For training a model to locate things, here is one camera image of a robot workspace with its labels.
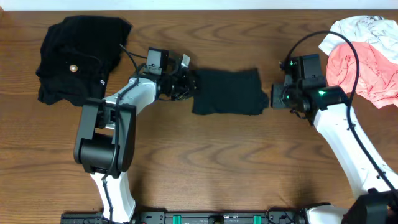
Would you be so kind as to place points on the black t-shirt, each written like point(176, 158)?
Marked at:
point(227, 92)

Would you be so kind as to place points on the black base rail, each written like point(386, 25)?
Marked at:
point(202, 217)

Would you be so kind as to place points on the coral pink t-shirt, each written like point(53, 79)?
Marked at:
point(377, 75)

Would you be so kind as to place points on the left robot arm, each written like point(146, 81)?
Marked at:
point(105, 141)

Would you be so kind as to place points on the white printed t-shirt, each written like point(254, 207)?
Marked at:
point(377, 31)

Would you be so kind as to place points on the folded black pants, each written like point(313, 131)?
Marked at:
point(77, 57)

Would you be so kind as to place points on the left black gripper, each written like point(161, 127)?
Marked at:
point(187, 81)

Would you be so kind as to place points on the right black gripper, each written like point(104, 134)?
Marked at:
point(277, 101)

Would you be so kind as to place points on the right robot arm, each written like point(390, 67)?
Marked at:
point(372, 181)

